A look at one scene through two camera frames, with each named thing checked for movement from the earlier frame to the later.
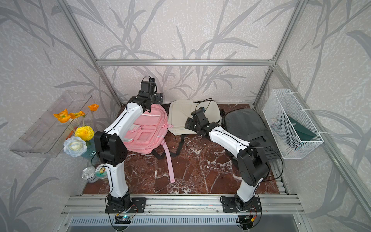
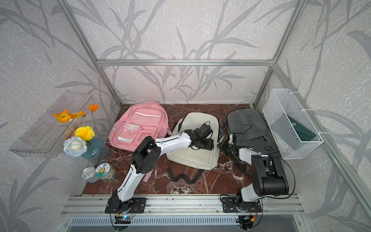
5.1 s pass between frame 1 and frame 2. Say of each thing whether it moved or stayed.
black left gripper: moved
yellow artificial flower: stayed
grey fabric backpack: stayed
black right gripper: moved
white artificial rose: stayed
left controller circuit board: stayed
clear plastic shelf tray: stayed
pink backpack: stayed
